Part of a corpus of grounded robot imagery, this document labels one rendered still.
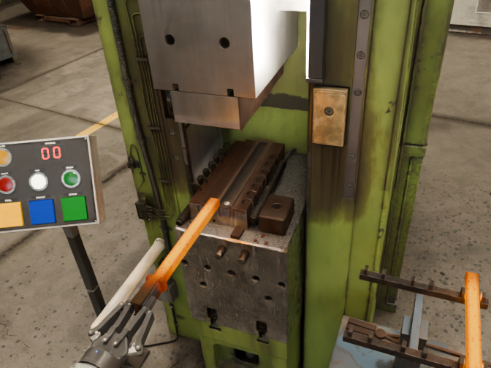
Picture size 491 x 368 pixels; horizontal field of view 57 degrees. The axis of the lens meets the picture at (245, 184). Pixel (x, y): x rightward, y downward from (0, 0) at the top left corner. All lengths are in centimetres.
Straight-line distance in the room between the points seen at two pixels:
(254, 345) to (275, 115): 86
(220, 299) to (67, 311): 119
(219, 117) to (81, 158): 49
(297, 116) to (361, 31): 60
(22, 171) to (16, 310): 133
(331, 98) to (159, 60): 47
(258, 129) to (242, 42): 71
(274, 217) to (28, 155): 78
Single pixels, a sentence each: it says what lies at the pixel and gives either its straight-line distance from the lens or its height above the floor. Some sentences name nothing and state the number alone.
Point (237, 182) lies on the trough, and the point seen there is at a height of 99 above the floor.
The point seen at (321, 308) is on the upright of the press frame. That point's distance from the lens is 181.
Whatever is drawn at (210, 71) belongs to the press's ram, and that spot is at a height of 143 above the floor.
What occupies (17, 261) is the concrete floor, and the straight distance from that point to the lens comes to 307.
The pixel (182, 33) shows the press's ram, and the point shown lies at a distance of 119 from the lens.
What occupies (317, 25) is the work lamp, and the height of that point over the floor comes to 152.
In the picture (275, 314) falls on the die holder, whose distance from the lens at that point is 158.
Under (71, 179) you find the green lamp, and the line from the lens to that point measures 151.
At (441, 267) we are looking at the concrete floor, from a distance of 273.
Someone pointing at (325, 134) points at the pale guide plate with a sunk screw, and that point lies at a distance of 130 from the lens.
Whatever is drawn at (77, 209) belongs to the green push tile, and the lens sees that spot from 151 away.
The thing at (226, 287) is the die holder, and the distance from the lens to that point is 157.
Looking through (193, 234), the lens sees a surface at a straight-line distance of 120.
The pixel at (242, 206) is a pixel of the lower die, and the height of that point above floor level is 99.
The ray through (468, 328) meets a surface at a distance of 120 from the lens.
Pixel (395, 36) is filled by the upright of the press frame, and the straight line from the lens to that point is 120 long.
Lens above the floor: 185
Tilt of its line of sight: 35 degrees down
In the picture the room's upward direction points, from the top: 4 degrees counter-clockwise
